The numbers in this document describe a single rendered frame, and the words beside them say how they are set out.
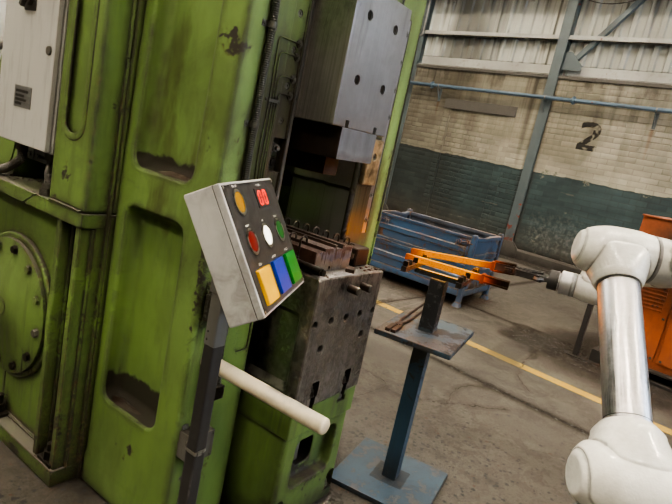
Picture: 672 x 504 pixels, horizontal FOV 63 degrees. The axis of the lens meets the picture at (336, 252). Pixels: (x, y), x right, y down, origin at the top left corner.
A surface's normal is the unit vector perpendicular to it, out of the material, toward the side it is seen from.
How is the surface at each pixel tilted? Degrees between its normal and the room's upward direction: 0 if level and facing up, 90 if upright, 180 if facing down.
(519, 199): 90
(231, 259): 90
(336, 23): 90
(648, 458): 41
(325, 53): 90
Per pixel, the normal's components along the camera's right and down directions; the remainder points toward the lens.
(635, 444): -0.07, -0.66
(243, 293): -0.18, 0.16
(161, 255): -0.57, 0.05
